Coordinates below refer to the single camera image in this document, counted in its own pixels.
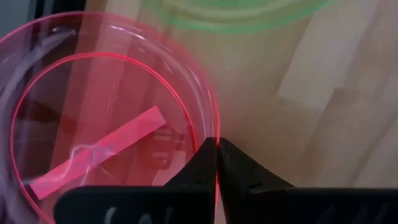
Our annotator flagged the translucent green plate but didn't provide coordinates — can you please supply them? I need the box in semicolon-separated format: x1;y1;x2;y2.
139;0;335;34

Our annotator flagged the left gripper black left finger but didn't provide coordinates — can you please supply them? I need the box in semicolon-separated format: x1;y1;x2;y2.
54;137;218;224

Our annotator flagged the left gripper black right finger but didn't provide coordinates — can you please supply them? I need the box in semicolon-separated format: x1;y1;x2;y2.
217;138;398;224

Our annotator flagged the translucent pink plate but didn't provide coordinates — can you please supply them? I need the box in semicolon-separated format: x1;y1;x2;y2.
0;11;221;224

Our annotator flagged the black aluminium table frame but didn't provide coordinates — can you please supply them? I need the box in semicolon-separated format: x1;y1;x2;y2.
27;0;86;16

